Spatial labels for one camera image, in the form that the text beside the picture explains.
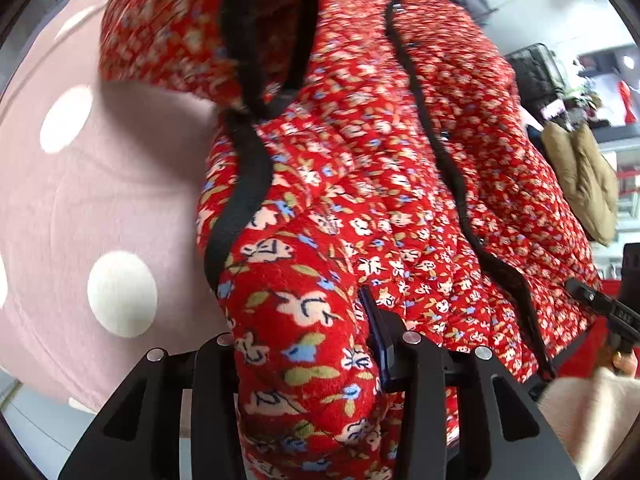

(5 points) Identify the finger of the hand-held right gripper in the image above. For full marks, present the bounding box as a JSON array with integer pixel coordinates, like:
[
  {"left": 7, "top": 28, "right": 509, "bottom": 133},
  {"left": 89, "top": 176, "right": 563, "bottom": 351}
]
[{"left": 565, "top": 277, "right": 617, "bottom": 322}]

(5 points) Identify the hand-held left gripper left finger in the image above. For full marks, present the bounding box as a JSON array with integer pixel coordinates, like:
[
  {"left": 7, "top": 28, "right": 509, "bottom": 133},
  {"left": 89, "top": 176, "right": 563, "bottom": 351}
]
[{"left": 59, "top": 332, "right": 247, "bottom": 480}]

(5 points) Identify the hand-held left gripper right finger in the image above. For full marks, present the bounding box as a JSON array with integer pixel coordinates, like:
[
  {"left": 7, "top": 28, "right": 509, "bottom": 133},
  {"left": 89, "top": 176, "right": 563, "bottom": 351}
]
[{"left": 360, "top": 285, "right": 581, "bottom": 480}]

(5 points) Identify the red floral quilted jacket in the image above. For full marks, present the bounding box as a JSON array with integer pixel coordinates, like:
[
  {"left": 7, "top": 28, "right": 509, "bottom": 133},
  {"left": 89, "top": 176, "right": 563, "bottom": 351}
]
[{"left": 98, "top": 0, "right": 603, "bottom": 480}]

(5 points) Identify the person's right forearm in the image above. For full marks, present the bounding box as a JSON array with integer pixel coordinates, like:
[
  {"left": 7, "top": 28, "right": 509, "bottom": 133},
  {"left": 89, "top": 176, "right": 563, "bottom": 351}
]
[{"left": 539, "top": 366, "right": 640, "bottom": 480}]

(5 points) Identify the person's right hand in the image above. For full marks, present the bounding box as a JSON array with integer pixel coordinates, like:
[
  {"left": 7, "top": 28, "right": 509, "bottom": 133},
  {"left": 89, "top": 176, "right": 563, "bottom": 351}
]
[{"left": 611, "top": 349, "right": 635, "bottom": 377}]

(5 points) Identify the olive padded jacket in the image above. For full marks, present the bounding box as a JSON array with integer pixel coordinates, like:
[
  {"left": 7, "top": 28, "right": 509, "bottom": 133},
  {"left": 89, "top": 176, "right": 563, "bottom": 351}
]
[{"left": 541, "top": 119, "right": 620, "bottom": 247}]

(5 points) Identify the pink polka-dot blanket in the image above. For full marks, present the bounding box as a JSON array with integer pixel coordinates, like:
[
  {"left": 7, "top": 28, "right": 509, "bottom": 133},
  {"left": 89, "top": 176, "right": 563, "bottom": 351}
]
[{"left": 0, "top": 0, "right": 241, "bottom": 413}]

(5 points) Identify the black wire rack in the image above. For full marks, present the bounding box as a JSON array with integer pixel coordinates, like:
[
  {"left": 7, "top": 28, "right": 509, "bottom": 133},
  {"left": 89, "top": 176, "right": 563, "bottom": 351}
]
[{"left": 504, "top": 42, "right": 568, "bottom": 113}]

